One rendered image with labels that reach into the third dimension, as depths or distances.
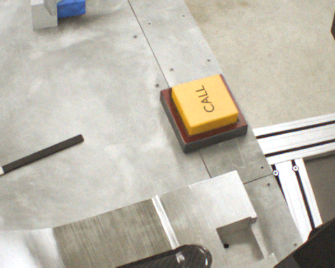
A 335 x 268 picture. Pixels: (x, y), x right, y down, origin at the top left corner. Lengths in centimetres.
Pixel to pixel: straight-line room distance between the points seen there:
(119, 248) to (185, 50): 34
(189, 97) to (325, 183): 75
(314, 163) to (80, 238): 94
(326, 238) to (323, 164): 100
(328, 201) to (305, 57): 58
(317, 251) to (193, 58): 43
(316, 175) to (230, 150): 71
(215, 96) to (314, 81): 112
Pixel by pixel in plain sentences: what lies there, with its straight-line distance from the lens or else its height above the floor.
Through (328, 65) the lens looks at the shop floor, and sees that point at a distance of 213.
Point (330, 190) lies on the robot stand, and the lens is 168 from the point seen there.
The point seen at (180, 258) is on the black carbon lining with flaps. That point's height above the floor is 88.
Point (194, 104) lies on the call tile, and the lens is 97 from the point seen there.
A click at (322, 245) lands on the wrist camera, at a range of 71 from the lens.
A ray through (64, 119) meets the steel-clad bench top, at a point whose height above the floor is 80.
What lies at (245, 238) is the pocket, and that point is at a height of 86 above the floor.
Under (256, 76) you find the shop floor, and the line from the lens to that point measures 206.
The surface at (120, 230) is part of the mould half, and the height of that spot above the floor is 89.
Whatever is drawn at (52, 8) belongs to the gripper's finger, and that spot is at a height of 87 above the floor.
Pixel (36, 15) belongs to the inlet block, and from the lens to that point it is 108.
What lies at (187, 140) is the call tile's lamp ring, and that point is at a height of 82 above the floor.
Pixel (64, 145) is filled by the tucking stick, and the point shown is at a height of 80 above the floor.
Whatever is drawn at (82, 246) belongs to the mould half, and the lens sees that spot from 83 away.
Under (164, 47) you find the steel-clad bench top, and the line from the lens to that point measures 107.
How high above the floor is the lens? 163
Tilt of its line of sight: 57 degrees down
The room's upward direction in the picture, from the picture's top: 4 degrees clockwise
